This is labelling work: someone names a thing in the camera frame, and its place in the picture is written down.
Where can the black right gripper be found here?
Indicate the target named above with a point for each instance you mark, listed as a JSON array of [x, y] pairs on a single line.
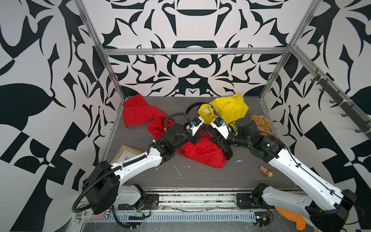
[[220, 138]]

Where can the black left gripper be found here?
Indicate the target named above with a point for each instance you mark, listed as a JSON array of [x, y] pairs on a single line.
[[194, 139]]

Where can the black belt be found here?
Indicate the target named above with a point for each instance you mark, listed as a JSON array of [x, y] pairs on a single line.
[[222, 143], [199, 104]]

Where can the red trousers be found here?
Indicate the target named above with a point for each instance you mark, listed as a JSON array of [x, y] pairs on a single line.
[[137, 112]]

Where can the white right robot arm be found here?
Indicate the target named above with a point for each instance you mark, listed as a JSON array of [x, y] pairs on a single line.
[[324, 206]]

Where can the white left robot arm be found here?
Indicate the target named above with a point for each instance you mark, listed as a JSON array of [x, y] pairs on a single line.
[[101, 189]]

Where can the black belt in yellow trousers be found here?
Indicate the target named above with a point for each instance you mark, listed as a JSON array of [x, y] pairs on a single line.
[[199, 104]]

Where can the yellow trousers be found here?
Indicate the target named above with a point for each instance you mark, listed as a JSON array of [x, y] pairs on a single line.
[[229, 109]]

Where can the brown teddy bear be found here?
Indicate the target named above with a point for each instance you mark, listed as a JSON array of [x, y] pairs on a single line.
[[264, 124]]

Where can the small colourful toy figure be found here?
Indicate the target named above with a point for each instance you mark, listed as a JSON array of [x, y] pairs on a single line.
[[266, 171]]

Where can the framed picture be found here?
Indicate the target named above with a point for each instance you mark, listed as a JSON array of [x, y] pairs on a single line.
[[125, 153]]

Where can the orange plush fish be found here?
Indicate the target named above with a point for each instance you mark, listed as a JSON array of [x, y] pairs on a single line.
[[291, 216]]

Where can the striped printed bag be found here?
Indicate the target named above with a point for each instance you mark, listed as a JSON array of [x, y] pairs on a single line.
[[88, 215]]

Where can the black coat hook rack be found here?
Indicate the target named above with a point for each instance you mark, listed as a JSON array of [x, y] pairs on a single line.
[[349, 107]]

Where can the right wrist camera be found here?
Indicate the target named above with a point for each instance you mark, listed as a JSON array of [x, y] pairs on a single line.
[[220, 125]]

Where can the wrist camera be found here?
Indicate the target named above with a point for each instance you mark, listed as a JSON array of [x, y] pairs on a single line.
[[195, 124], [220, 125]]

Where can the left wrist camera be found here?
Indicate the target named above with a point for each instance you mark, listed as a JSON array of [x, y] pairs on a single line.
[[195, 124]]

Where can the white cable duct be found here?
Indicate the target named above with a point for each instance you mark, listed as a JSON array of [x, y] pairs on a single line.
[[216, 216]]

